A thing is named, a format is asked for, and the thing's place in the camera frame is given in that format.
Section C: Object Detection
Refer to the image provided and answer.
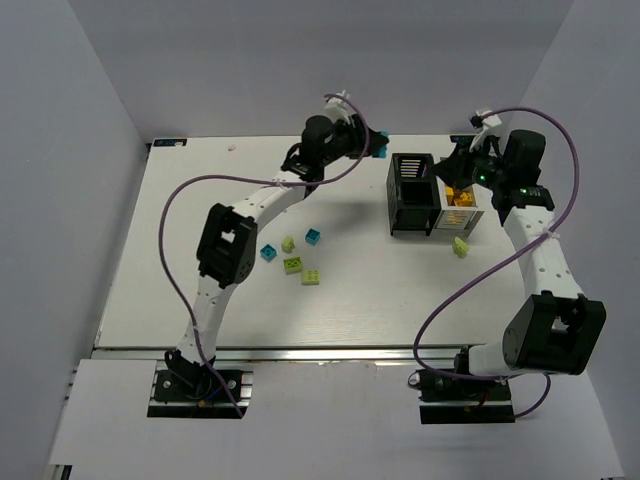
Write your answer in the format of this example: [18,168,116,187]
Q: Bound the teal rounded lego brick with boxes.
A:
[369,131,389,159]

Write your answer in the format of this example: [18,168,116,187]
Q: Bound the yellow striped lego assembly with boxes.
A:
[446,186,475,207]

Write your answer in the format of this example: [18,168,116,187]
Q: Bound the teal square lego brick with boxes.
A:
[304,228,321,246]
[260,244,277,262]

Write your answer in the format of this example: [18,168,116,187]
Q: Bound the small lime lego brick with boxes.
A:
[281,236,295,253]

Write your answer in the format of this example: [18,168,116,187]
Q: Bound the lime lego brick with studs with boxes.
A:
[301,269,320,286]

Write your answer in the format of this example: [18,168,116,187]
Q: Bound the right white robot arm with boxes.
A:
[433,130,606,377]

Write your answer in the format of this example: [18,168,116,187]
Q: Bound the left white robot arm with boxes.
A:
[165,114,388,391]

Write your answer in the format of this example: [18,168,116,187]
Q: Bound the white slotted container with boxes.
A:
[433,179,484,237]

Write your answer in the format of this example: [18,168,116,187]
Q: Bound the black slotted container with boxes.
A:
[386,153,441,236]

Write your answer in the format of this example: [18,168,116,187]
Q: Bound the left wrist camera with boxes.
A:
[324,90,350,123]

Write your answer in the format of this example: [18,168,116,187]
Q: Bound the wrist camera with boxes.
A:
[469,109,502,151]
[324,90,350,123]

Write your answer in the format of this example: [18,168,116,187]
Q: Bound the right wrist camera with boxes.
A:
[469,109,502,151]

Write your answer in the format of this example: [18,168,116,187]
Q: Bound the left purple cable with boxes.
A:
[158,92,372,420]

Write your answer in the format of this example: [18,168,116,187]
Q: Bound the purple cable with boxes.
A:
[412,106,581,420]
[158,92,372,420]

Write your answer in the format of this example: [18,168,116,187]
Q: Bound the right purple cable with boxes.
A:
[412,106,581,420]

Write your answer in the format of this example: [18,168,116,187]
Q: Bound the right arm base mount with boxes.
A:
[414,369,515,425]

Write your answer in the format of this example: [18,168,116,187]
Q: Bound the aluminium table rail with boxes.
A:
[92,346,566,364]

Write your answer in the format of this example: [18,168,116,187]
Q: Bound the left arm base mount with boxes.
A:
[147,350,250,420]

